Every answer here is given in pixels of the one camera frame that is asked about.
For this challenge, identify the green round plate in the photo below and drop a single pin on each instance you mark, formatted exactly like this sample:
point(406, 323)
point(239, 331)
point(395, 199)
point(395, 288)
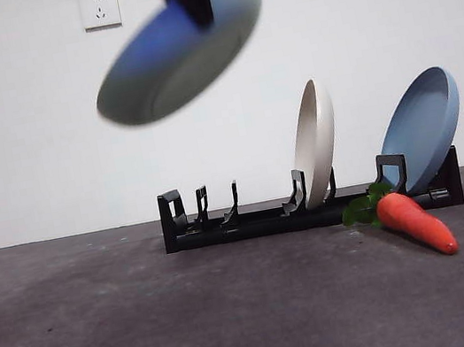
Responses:
point(178, 70)

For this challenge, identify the orange carrot with green leaves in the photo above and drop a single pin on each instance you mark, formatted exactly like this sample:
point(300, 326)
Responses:
point(416, 222)

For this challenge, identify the beige round plate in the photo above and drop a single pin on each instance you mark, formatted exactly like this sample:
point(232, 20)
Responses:
point(317, 145)

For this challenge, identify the black plate rack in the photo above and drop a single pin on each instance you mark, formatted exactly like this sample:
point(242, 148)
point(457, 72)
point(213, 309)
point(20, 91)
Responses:
point(268, 226)

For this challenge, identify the blue round plate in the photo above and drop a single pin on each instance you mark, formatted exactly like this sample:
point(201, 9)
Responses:
point(422, 131)

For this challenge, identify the white wall socket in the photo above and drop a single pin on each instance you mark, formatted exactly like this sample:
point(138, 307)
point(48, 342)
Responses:
point(99, 8)

